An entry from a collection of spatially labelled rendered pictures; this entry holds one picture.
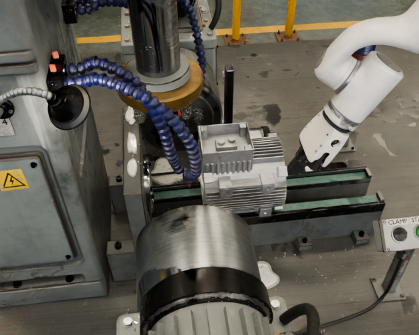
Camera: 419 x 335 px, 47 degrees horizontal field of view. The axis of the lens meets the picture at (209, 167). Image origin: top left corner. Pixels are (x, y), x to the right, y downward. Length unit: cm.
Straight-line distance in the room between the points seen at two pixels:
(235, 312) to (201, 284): 5
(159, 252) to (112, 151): 77
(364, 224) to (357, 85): 50
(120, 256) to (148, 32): 57
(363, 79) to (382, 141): 73
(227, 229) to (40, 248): 42
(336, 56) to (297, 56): 111
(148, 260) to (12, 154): 32
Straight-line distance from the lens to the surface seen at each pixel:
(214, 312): 62
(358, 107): 104
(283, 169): 116
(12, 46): 80
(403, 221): 112
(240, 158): 113
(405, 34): 98
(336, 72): 102
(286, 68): 202
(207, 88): 132
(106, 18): 419
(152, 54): 94
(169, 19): 92
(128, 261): 124
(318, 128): 110
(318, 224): 135
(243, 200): 117
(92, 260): 117
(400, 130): 181
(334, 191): 142
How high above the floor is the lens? 190
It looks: 45 degrees down
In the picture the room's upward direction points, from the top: 1 degrees counter-clockwise
